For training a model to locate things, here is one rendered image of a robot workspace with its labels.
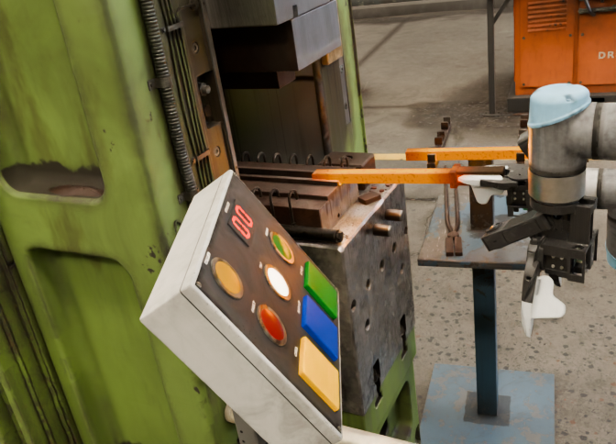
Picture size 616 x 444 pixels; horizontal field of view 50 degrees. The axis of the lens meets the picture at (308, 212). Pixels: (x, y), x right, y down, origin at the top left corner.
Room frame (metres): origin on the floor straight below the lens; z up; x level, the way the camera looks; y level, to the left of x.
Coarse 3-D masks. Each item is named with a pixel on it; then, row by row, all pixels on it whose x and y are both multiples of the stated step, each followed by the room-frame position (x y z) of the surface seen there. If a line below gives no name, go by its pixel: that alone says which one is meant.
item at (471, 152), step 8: (408, 152) 1.55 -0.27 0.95; (416, 152) 1.54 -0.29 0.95; (424, 152) 1.53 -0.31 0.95; (432, 152) 1.52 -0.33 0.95; (440, 152) 1.52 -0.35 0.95; (448, 152) 1.51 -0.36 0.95; (456, 152) 1.50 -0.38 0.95; (464, 152) 1.50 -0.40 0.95; (472, 152) 1.49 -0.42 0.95; (480, 152) 1.48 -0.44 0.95; (488, 152) 1.48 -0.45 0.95; (496, 152) 1.47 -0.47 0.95; (504, 152) 1.46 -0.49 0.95; (512, 152) 1.45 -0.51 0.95; (408, 160) 1.55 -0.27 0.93; (416, 160) 1.54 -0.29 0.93; (424, 160) 1.53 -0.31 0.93; (440, 160) 1.52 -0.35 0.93; (448, 160) 1.51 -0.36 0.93
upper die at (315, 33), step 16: (304, 16) 1.28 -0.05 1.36; (320, 16) 1.34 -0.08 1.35; (336, 16) 1.40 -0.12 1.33; (224, 32) 1.31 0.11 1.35; (240, 32) 1.29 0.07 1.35; (256, 32) 1.27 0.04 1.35; (272, 32) 1.26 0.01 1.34; (288, 32) 1.24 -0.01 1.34; (304, 32) 1.27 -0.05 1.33; (320, 32) 1.33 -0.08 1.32; (336, 32) 1.39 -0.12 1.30; (224, 48) 1.31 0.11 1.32; (240, 48) 1.29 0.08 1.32; (256, 48) 1.28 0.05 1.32; (272, 48) 1.26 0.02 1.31; (288, 48) 1.24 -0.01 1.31; (304, 48) 1.27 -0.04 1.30; (320, 48) 1.32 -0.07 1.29; (224, 64) 1.32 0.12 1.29; (240, 64) 1.30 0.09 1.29; (256, 64) 1.28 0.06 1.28; (272, 64) 1.26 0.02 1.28; (288, 64) 1.24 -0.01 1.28; (304, 64) 1.26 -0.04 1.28
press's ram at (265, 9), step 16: (208, 0) 1.26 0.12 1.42; (224, 0) 1.24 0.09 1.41; (240, 0) 1.23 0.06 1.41; (256, 0) 1.21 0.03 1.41; (272, 0) 1.19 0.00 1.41; (288, 0) 1.23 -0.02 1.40; (304, 0) 1.29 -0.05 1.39; (320, 0) 1.34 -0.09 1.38; (208, 16) 1.26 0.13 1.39; (224, 16) 1.25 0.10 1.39; (240, 16) 1.23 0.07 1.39; (256, 16) 1.21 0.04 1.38; (272, 16) 1.19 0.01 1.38; (288, 16) 1.23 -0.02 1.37
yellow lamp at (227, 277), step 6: (216, 264) 0.69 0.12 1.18; (222, 264) 0.70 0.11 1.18; (216, 270) 0.68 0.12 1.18; (222, 270) 0.69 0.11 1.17; (228, 270) 0.70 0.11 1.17; (222, 276) 0.68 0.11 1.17; (228, 276) 0.69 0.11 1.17; (234, 276) 0.70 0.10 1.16; (222, 282) 0.67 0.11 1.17; (228, 282) 0.68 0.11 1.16; (234, 282) 0.69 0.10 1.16; (228, 288) 0.67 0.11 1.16; (234, 288) 0.68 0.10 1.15
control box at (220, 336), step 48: (240, 192) 0.92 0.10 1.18; (192, 240) 0.76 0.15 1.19; (240, 240) 0.80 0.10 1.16; (288, 240) 0.93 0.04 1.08; (192, 288) 0.62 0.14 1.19; (240, 288) 0.69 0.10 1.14; (288, 288) 0.80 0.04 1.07; (336, 288) 0.94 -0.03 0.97; (192, 336) 0.62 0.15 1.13; (240, 336) 0.62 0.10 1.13; (288, 336) 0.70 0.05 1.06; (240, 384) 0.62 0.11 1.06; (288, 384) 0.62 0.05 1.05; (288, 432) 0.62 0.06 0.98; (336, 432) 0.61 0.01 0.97
